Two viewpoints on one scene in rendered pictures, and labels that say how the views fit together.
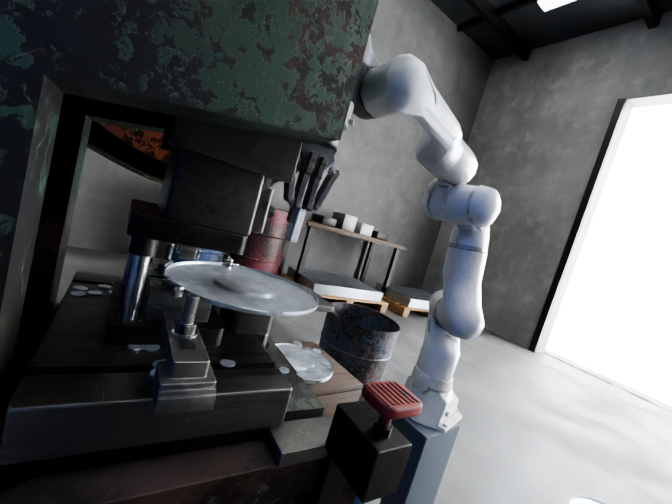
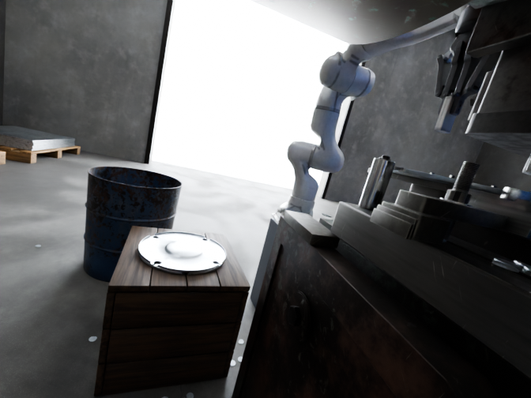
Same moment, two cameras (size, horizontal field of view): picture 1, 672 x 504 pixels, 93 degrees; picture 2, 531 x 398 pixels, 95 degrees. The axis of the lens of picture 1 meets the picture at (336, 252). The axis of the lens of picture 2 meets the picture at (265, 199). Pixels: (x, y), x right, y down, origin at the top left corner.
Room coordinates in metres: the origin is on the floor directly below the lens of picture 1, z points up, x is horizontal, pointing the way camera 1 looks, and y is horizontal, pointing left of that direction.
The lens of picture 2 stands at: (0.82, 0.72, 0.76)
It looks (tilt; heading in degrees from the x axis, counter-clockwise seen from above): 11 degrees down; 286
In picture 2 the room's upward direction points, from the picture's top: 14 degrees clockwise
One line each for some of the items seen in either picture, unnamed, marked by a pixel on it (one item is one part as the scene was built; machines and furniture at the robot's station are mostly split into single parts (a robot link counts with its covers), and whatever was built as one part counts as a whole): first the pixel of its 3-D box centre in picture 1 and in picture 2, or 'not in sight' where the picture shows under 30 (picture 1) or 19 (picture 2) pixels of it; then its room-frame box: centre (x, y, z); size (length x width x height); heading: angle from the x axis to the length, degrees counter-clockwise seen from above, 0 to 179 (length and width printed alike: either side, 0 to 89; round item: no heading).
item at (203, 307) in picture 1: (175, 291); (525, 217); (0.54, 0.25, 0.76); 0.15 x 0.09 x 0.05; 34
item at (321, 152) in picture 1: (318, 148); (476, 35); (0.65, 0.09, 1.08); 0.08 x 0.07 x 0.09; 125
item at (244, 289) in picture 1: (246, 285); (453, 185); (0.61, 0.15, 0.78); 0.29 x 0.29 x 0.01
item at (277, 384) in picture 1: (162, 335); (506, 268); (0.54, 0.25, 0.68); 0.45 x 0.30 x 0.06; 34
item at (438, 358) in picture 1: (442, 329); (302, 169); (1.00, -0.39, 0.71); 0.18 x 0.11 x 0.25; 0
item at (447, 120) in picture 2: (293, 224); (449, 114); (0.65, 0.10, 0.92); 0.03 x 0.01 x 0.07; 35
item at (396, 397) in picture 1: (385, 419); not in sight; (0.40, -0.12, 0.72); 0.07 x 0.06 x 0.08; 124
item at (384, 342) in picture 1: (352, 355); (133, 221); (1.75, -0.25, 0.24); 0.42 x 0.42 x 0.48
